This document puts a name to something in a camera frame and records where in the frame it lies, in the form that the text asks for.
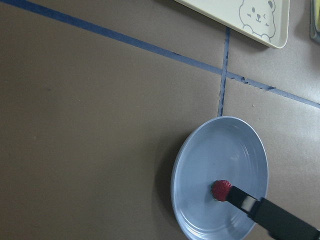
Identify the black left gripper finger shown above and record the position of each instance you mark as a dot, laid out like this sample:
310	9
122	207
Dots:
281	224

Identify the red strawberry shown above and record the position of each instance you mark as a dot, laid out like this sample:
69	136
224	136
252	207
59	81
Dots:
220	190

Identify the blue plate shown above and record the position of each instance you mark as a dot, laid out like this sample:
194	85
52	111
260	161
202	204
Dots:
223	148

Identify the cream bear tray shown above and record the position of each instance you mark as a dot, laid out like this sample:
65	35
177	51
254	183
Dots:
265	21

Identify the dark grey folded cloth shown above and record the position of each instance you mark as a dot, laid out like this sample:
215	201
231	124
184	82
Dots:
315	20

